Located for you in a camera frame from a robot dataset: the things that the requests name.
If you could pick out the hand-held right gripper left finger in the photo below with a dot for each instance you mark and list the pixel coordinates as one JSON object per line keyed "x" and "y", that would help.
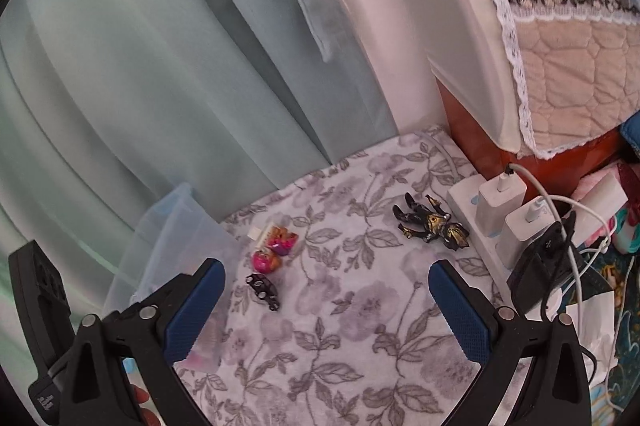
{"x": 195, "y": 306}

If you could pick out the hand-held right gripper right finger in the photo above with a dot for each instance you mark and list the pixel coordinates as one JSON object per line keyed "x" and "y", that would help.
{"x": 460, "y": 316}

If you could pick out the small black toy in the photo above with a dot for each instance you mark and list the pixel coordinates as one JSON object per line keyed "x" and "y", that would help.
{"x": 262, "y": 288}

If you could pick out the clear plastic storage container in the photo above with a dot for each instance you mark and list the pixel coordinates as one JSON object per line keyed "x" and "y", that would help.
{"x": 170, "y": 231}

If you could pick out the pink round toy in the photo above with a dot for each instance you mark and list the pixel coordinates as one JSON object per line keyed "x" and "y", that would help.
{"x": 262, "y": 261}

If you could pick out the small white plastic piece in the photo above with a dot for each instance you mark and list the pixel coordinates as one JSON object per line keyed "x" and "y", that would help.
{"x": 255, "y": 233}

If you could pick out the black gold toy figure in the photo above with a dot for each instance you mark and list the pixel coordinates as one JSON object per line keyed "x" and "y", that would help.
{"x": 432, "y": 221}

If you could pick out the pink orange toy packet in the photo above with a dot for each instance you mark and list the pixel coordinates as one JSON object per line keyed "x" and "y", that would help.
{"x": 282, "y": 238}

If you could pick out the black power adapter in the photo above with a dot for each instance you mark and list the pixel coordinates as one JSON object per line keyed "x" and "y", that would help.
{"x": 540, "y": 266}

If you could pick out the grey floral blanket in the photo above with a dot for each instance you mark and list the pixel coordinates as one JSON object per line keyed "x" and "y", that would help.
{"x": 350, "y": 331}

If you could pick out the white charger block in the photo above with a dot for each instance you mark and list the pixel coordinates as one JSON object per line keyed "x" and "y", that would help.
{"x": 525, "y": 226}
{"x": 497, "y": 201}

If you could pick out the white power strip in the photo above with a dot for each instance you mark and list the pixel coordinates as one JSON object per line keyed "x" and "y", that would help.
{"x": 462, "y": 201}

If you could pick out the white paper sheet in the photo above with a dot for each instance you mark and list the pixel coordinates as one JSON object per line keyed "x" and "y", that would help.
{"x": 592, "y": 321}

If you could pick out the teal patterned cloth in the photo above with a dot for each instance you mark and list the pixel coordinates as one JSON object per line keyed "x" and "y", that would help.
{"x": 625, "y": 321}

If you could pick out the orange wooden cabinet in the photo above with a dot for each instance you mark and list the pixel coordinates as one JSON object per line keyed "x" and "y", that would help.
{"x": 475, "y": 141}

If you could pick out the white box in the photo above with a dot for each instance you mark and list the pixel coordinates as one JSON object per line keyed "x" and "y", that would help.
{"x": 602, "y": 198}

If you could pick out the pink cloth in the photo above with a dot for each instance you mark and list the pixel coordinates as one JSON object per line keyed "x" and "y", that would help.
{"x": 595, "y": 178}

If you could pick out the blue cloth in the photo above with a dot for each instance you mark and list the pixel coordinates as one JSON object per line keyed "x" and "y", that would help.
{"x": 632, "y": 131}

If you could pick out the pale green curtain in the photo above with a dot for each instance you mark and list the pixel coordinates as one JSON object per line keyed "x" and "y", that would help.
{"x": 150, "y": 56}

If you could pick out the beige quilted lace cover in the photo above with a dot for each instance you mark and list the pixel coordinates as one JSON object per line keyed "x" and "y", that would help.
{"x": 565, "y": 56}

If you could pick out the white cloth drape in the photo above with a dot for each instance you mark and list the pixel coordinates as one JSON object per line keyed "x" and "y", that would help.
{"x": 390, "y": 6}

